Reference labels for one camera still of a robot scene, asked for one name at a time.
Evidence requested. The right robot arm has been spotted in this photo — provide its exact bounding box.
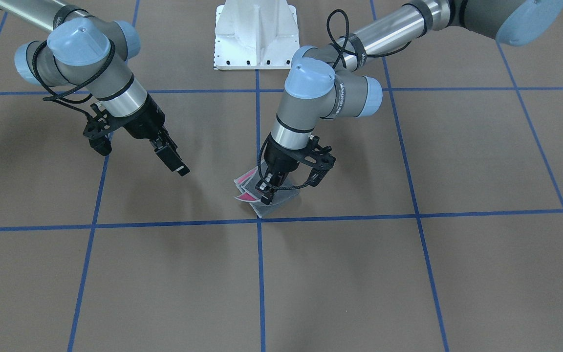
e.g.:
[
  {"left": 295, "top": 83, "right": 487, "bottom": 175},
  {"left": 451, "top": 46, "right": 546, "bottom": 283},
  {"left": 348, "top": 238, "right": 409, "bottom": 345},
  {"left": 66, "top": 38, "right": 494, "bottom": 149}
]
[{"left": 0, "top": 0, "right": 189, "bottom": 176}]

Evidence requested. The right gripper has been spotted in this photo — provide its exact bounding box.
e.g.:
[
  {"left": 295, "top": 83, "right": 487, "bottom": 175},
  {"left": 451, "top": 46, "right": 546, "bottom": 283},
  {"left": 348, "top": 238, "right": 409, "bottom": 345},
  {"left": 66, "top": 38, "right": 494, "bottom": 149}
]
[{"left": 123, "top": 95, "right": 190, "bottom": 176}]

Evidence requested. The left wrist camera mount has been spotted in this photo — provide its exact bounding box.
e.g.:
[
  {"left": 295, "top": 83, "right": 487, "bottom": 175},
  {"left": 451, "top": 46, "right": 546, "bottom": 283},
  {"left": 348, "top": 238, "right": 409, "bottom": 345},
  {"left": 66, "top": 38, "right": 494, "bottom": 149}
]
[{"left": 304, "top": 134, "right": 336, "bottom": 187}]

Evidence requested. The pink and grey towel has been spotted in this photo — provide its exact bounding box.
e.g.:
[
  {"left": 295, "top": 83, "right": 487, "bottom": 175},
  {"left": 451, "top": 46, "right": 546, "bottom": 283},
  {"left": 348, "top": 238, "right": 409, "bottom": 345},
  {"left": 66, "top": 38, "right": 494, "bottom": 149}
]
[{"left": 233, "top": 167, "right": 300, "bottom": 218}]

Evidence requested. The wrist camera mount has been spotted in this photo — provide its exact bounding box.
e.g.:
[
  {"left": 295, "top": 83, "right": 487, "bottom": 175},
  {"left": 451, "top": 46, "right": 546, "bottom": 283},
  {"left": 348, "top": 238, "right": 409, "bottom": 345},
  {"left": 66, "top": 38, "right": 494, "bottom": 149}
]
[
  {"left": 83, "top": 103, "right": 115, "bottom": 156},
  {"left": 304, "top": 134, "right": 336, "bottom": 187}
]

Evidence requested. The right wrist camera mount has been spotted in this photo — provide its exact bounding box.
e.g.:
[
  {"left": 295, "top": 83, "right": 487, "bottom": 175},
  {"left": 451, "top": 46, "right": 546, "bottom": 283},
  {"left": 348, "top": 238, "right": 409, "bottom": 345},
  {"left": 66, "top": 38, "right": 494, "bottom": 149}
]
[{"left": 83, "top": 103, "right": 115, "bottom": 156}]

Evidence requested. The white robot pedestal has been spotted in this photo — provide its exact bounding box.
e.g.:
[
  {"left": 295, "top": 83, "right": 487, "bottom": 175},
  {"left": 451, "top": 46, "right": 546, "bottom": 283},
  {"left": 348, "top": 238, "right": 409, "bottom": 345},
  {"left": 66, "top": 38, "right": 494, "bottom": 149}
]
[{"left": 213, "top": 0, "right": 299, "bottom": 70}]

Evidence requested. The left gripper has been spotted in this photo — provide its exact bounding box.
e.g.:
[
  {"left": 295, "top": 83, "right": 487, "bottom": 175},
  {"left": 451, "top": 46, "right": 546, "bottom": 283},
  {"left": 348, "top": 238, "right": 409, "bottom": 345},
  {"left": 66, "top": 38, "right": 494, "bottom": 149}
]
[{"left": 256, "top": 137, "right": 310, "bottom": 205}]

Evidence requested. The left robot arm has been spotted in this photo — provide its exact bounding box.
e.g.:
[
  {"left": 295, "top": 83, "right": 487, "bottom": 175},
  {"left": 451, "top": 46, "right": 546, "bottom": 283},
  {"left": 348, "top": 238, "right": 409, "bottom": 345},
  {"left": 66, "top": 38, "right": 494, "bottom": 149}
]
[{"left": 248, "top": 0, "right": 563, "bottom": 206}]

